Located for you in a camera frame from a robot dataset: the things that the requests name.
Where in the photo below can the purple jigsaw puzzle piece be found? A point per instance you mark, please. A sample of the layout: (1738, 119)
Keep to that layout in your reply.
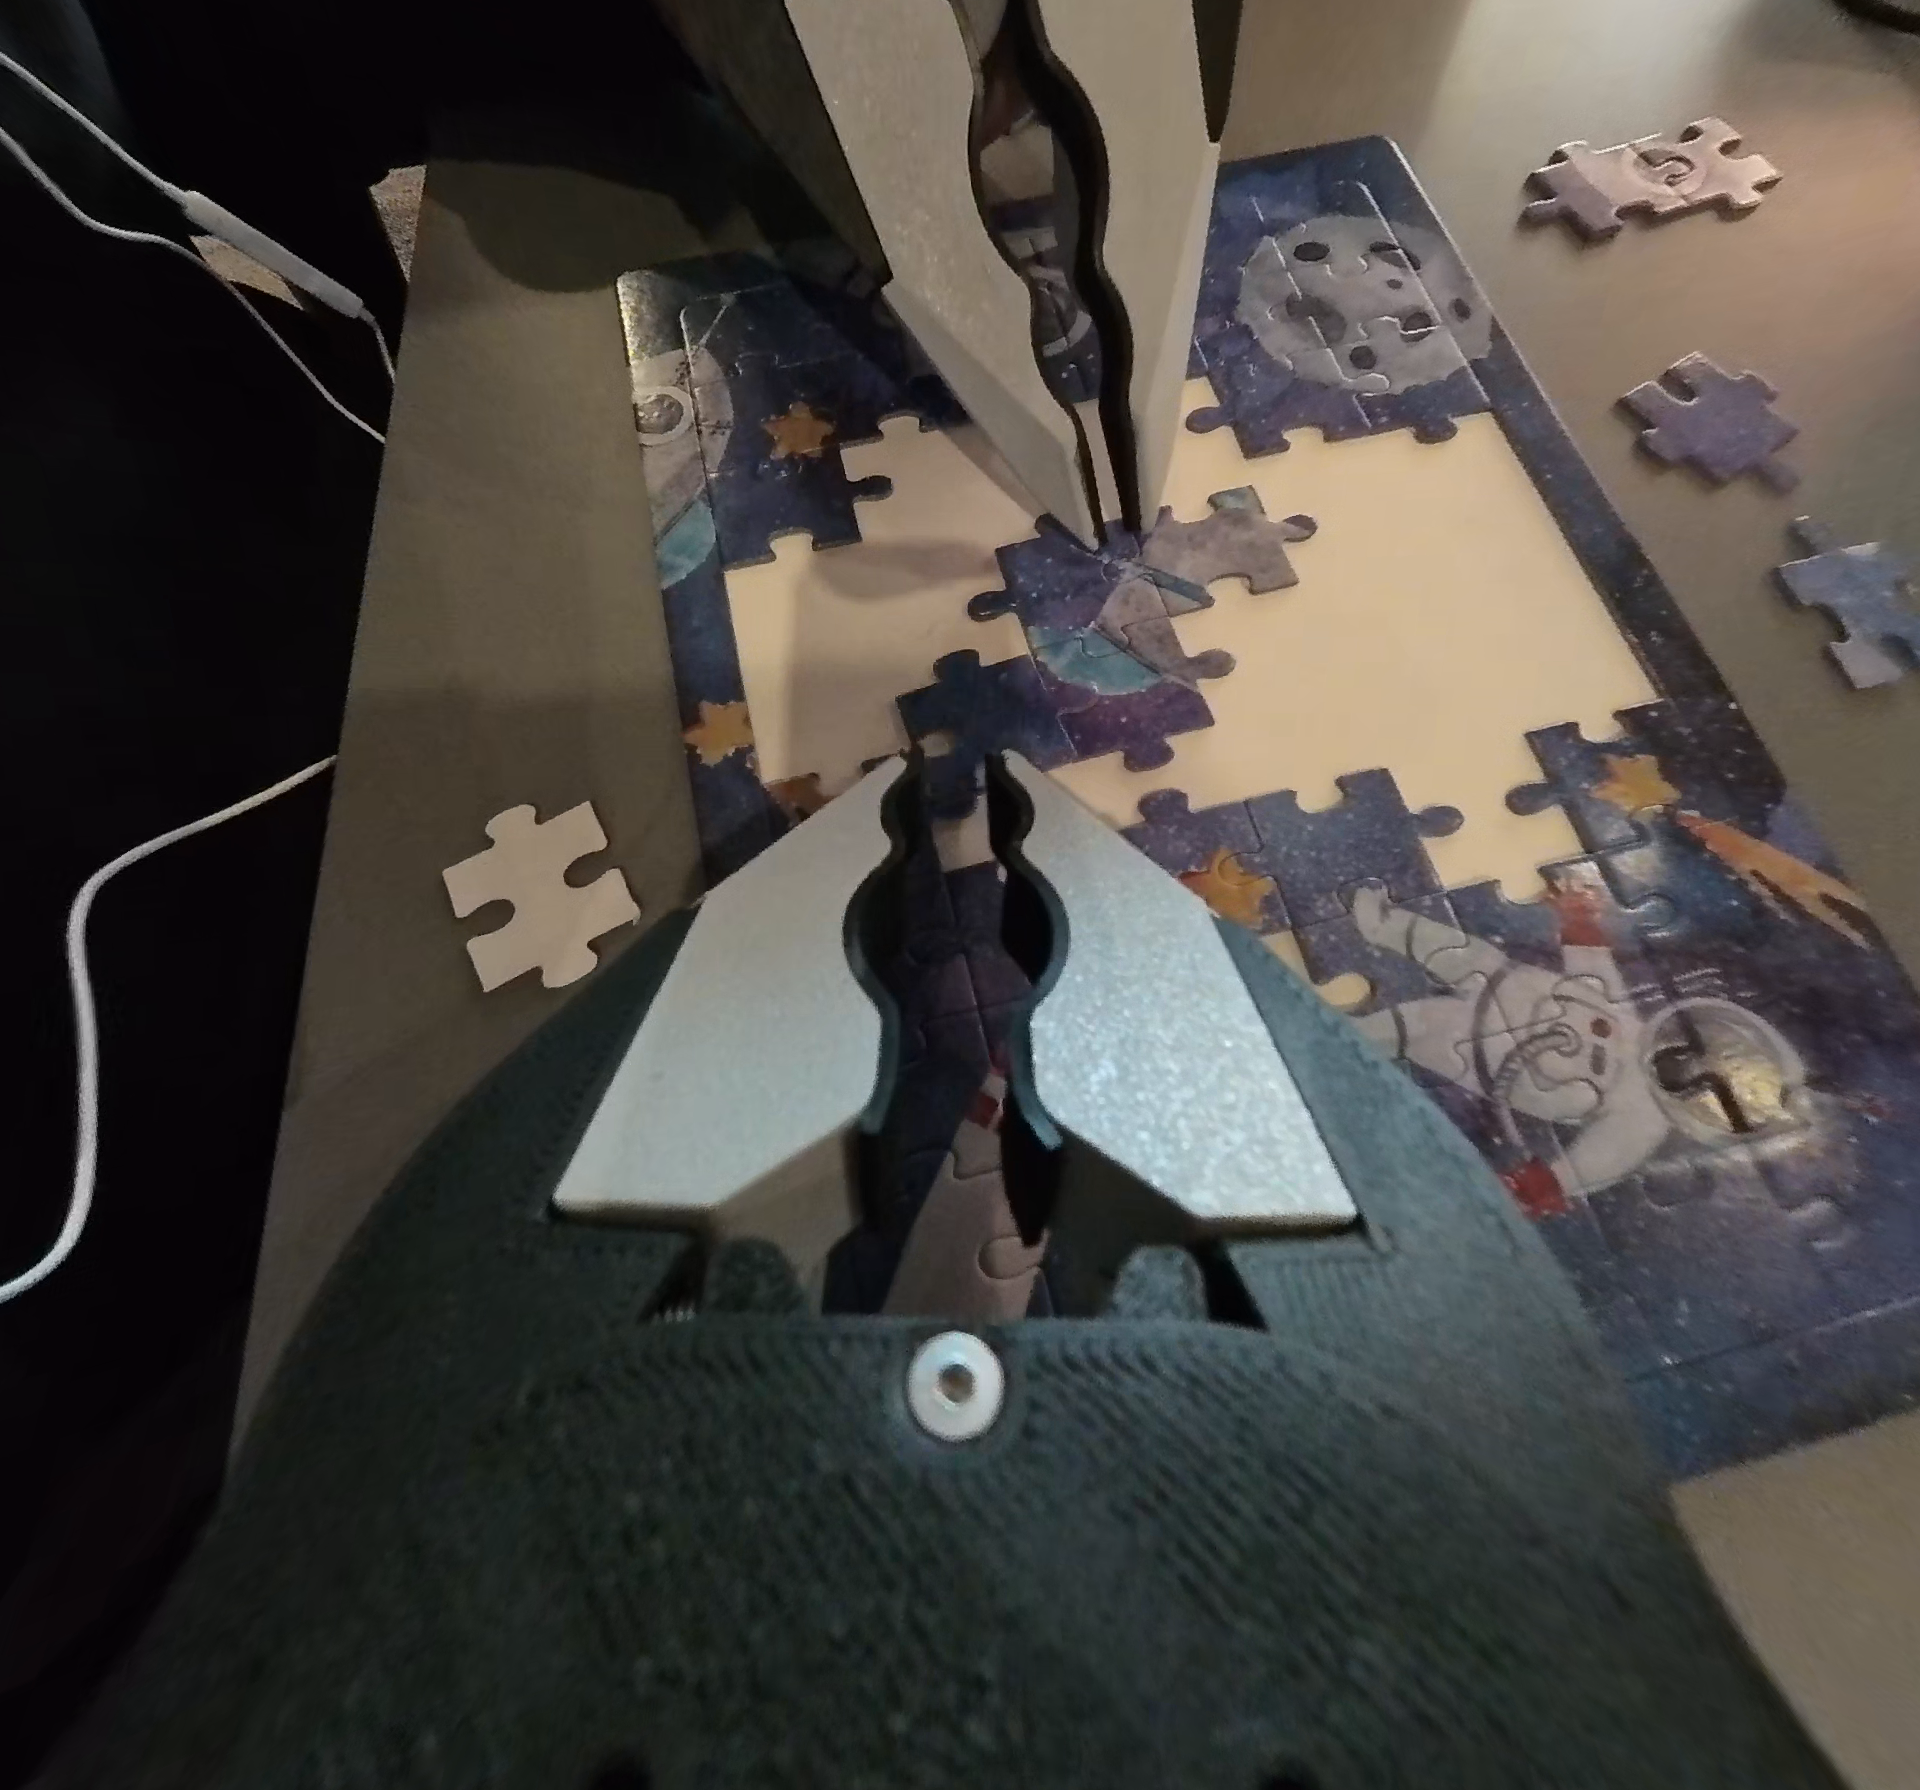
(1710, 417)

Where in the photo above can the space jigsaw puzzle tray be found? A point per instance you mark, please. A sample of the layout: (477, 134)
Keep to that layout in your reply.
(1424, 545)

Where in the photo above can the white jigsaw puzzle piece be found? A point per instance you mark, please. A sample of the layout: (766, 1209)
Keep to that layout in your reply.
(525, 898)

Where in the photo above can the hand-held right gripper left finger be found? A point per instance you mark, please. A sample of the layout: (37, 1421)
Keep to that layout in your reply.
(737, 1056)

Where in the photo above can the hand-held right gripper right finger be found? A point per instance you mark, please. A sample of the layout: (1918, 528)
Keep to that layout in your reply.
(1186, 1071)

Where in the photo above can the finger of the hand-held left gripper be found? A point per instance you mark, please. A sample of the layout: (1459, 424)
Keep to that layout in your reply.
(1149, 169)
(917, 201)

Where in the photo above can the grey helmet jigsaw puzzle piece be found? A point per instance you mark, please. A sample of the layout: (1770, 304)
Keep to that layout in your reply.
(1710, 163)

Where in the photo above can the joined purple puzzle piece cluster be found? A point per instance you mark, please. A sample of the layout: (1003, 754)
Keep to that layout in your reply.
(1117, 724)

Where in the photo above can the blue jigsaw puzzle piece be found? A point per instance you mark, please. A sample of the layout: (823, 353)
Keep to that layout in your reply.
(1855, 605)

